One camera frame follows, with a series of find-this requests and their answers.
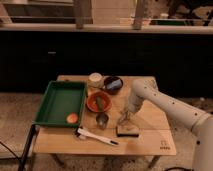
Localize grey blue towel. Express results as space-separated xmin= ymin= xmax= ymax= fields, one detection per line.
xmin=117 ymin=115 xmax=130 ymax=126

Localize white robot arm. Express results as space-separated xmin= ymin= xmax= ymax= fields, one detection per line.
xmin=125 ymin=79 xmax=213 ymax=171

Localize dark sponge block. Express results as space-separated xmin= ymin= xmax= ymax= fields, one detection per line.
xmin=116 ymin=125 xmax=139 ymax=137

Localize small metal cup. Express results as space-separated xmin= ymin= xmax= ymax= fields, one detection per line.
xmin=96 ymin=113 xmax=109 ymax=129

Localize wooden folding table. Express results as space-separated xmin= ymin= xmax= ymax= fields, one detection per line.
xmin=33 ymin=76 xmax=176 ymax=166

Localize green cucumber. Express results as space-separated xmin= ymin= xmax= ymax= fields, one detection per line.
xmin=96 ymin=97 xmax=104 ymax=112

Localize blue item in bowl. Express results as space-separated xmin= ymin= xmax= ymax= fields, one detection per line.
xmin=106 ymin=80 xmax=122 ymax=90

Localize dark bowl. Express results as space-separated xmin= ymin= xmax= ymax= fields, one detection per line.
xmin=104 ymin=76 xmax=123 ymax=95

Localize orange bowl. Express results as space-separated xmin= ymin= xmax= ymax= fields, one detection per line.
xmin=86 ymin=91 xmax=112 ymax=113

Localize white round container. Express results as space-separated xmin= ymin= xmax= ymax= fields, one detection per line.
xmin=88 ymin=73 xmax=102 ymax=88

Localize white dish brush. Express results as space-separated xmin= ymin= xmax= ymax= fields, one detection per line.
xmin=77 ymin=127 xmax=119 ymax=145

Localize orange round fruit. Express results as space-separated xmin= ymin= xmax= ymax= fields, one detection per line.
xmin=66 ymin=113 xmax=78 ymax=124

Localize green plastic tray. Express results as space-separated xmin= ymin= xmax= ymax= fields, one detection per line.
xmin=33 ymin=81 xmax=86 ymax=128

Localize black cable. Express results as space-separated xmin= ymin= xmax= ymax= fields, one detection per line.
xmin=0 ymin=141 xmax=26 ymax=171

